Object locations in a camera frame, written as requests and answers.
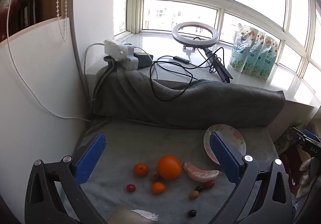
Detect white window frame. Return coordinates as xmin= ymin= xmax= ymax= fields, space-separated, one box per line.
xmin=114 ymin=0 xmax=321 ymax=94

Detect large orange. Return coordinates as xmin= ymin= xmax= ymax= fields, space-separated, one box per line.
xmin=157 ymin=155 xmax=182 ymax=181

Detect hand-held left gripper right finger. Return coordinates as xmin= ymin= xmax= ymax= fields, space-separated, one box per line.
xmin=209 ymin=132 xmax=294 ymax=224

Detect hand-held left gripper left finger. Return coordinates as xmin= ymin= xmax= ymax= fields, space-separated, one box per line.
xmin=24 ymin=132 xmax=108 ymax=224

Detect white windowsill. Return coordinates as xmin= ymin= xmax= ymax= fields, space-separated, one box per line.
xmin=85 ymin=32 xmax=321 ymax=114

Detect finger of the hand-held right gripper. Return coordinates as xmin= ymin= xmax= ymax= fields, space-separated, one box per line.
xmin=291 ymin=127 xmax=311 ymax=145
xmin=302 ymin=129 xmax=321 ymax=143

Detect black power brick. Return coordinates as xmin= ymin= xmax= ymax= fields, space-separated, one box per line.
xmin=134 ymin=52 xmax=154 ymax=68

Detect small tangerine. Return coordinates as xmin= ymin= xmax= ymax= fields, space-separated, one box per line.
xmin=134 ymin=163 xmax=149 ymax=177
xmin=152 ymin=182 xmax=166 ymax=194

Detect thin white cable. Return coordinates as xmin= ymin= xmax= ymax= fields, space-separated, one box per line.
xmin=6 ymin=0 xmax=91 ymax=122

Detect dark grey pillow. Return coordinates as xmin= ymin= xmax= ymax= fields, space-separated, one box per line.
xmin=91 ymin=65 xmax=286 ymax=129

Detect blue striped cloth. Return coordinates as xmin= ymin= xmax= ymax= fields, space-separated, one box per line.
xmin=291 ymin=194 xmax=300 ymax=217

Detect grey adapter cables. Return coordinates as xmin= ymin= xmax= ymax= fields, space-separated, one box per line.
xmin=92 ymin=57 xmax=118 ymax=105

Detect white fluffy cloth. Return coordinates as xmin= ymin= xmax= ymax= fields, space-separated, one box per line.
xmin=108 ymin=204 xmax=159 ymax=224

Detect person's right hand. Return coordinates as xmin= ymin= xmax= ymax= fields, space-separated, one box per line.
xmin=298 ymin=157 xmax=321 ymax=199

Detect white bead chain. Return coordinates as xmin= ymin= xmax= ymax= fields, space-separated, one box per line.
xmin=56 ymin=0 xmax=69 ymax=43

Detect wooden bookshelf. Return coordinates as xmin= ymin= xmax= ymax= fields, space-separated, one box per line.
xmin=0 ymin=0 xmax=64 ymax=40

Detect black ring light cable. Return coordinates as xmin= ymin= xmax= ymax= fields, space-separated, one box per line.
xmin=150 ymin=47 xmax=225 ymax=101

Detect peeled pomelo segment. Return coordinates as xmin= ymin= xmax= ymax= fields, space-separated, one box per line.
xmin=183 ymin=161 xmax=221 ymax=183

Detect black folded tripod stand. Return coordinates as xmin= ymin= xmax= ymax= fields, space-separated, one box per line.
xmin=203 ymin=47 xmax=234 ymax=84

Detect floral white plate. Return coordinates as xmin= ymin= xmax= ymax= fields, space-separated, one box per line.
xmin=203 ymin=124 xmax=247 ymax=165

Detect white ring light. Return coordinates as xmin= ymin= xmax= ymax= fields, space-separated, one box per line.
xmin=172 ymin=21 xmax=217 ymax=47

